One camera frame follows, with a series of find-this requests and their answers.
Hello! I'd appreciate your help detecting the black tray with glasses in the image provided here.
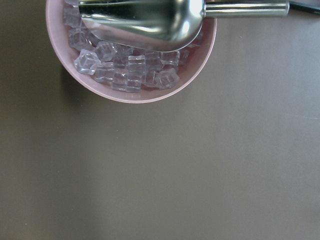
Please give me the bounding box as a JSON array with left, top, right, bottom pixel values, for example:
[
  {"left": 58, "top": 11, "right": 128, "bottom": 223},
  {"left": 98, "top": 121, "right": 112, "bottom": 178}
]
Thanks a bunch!
[{"left": 289, "top": 0, "right": 320, "bottom": 15}]

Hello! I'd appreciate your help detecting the clear ice cube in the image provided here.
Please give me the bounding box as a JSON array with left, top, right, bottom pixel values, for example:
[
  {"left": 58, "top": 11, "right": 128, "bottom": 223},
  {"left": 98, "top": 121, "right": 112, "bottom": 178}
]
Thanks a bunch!
[
  {"left": 73, "top": 49, "right": 101, "bottom": 76},
  {"left": 95, "top": 61, "right": 115, "bottom": 84},
  {"left": 95, "top": 41, "right": 118, "bottom": 62},
  {"left": 127, "top": 55, "right": 146, "bottom": 76},
  {"left": 154, "top": 68, "right": 180, "bottom": 90}
]

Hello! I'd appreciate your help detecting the metal ice scoop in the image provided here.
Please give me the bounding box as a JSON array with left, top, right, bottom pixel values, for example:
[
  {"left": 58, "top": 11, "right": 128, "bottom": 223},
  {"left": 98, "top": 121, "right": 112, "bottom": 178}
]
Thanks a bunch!
[{"left": 78, "top": 0, "right": 290, "bottom": 52}]

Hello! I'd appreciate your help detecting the pink bowl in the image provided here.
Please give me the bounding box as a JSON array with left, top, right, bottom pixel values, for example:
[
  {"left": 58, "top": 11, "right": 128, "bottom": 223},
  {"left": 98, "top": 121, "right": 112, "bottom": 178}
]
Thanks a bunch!
[{"left": 45, "top": 0, "right": 217, "bottom": 104}]

